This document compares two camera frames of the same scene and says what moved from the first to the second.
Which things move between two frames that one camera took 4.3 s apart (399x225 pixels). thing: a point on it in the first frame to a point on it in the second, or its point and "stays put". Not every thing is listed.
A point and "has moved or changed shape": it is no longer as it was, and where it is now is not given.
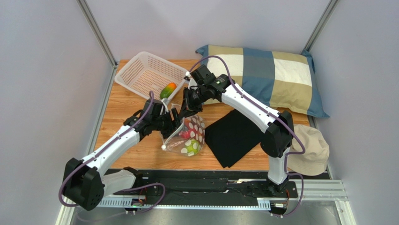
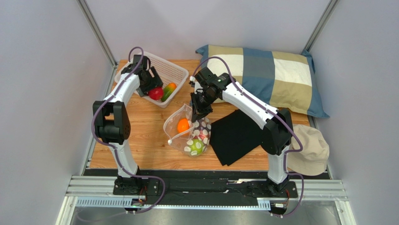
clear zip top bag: (188, 140) has moved or changed shape
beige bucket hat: (314, 162) stays put
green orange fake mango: (167, 90) stays put
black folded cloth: (232, 136) stays put
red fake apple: (194, 128) to (156, 93)
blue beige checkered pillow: (285, 81) stays put
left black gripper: (176, 123) to (156, 81)
